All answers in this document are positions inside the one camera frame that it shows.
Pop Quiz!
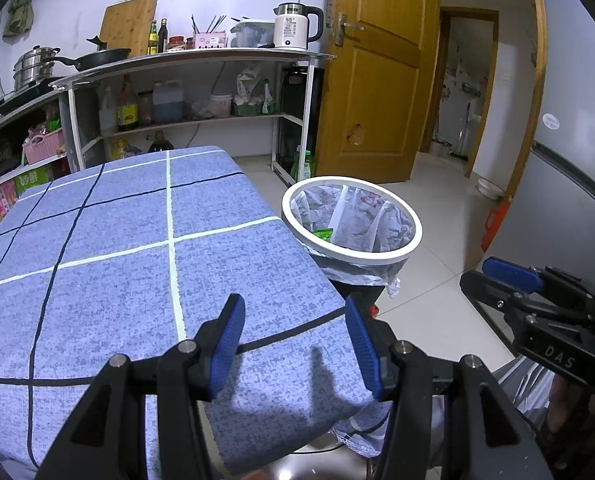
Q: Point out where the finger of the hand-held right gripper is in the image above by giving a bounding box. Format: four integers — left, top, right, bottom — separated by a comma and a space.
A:
482, 256, 595, 302
459, 269, 594, 324

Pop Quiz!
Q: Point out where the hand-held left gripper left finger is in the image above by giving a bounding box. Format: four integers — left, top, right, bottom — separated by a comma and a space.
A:
37, 292, 248, 480

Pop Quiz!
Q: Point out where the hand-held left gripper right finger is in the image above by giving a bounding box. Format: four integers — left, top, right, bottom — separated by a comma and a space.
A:
345, 294, 556, 480

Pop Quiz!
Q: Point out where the white round trash bin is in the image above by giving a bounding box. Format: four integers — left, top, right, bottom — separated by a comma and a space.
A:
280, 175, 425, 287

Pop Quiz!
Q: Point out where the orange plastic dustpan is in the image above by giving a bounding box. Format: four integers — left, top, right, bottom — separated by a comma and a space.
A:
481, 198, 513, 254

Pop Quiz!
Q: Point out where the white bowl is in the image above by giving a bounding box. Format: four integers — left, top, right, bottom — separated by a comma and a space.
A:
477, 178, 506, 200

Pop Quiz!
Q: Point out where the grey refrigerator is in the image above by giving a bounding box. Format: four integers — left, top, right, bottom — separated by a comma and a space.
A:
481, 0, 595, 357

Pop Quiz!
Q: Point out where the blue checked tablecloth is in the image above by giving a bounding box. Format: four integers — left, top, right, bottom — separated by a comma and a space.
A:
0, 146, 394, 476

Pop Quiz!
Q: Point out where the clear plastic bin liner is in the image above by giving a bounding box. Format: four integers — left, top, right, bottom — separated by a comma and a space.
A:
289, 184, 417, 302

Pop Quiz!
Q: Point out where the green detergent bottle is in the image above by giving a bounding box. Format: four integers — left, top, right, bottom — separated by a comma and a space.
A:
292, 145, 317, 184

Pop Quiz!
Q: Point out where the dark round oil bottle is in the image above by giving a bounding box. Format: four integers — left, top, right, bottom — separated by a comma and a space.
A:
148, 130, 176, 154

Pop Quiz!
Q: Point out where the yellow cooking oil bottle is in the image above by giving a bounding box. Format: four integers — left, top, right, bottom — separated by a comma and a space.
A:
109, 138, 143, 161

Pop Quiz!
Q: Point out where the yellow wooden door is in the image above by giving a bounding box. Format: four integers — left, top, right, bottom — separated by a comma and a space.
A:
316, 0, 441, 185

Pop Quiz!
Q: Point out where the white lidded tub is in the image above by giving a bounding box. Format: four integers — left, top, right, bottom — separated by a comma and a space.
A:
208, 92, 234, 119

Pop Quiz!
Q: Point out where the brown jar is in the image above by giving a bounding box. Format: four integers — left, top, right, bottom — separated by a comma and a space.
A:
138, 90, 154, 127

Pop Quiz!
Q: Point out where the green and white bag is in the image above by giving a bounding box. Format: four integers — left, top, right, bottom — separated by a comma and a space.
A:
234, 64, 278, 117

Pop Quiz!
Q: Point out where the soy sauce bottle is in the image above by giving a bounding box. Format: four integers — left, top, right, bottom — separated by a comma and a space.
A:
116, 74, 139, 133

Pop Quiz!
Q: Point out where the green cardboard box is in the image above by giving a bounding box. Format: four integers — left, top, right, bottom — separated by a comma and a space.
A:
14, 163, 54, 196

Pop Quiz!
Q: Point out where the white plastic bottle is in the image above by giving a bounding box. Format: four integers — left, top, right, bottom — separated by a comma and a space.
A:
98, 85, 118, 136

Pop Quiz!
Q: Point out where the pink cardboard box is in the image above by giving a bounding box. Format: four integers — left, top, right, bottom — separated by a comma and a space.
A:
0, 179, 19, 229

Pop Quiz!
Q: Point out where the pink plastic basket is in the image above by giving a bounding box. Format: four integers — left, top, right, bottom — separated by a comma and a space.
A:
22, 128, 66, 165

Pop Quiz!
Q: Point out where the long metal shelf rack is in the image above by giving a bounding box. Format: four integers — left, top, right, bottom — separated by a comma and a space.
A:
50, 47, 336, 187

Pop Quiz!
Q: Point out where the pink chopstick holder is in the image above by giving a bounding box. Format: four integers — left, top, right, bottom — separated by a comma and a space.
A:
190, 13, 227, 50

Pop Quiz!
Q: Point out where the clear plastic container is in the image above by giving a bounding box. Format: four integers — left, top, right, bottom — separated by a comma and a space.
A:
230, 18, 277, 49

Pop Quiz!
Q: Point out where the black frying pan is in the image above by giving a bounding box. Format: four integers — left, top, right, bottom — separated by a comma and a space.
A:
47, 35, 132, 72

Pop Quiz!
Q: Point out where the small white shelf rack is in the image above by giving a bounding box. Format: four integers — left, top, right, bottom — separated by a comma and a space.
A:
0, 87, 74, 233

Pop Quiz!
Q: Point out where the black induction cooker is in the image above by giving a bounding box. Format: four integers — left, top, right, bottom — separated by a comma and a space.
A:
0, 83, 59, 116

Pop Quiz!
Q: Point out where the white electric kettle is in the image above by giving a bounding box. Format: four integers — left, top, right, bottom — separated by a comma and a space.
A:
272, 2, 325, 51

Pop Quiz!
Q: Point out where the wooden cutting board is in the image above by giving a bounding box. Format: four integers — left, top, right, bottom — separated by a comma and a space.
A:
99, 0, 159, 59

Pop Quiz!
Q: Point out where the steel steamer pot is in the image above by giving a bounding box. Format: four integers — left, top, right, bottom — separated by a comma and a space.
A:
12, 45, 61, 92

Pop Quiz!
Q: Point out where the hanging green cloth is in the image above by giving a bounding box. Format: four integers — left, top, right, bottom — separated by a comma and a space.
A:
2, 0, 39, 39

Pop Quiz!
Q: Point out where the black cable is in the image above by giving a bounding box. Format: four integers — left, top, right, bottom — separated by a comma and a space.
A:
291, 437, 371, 457

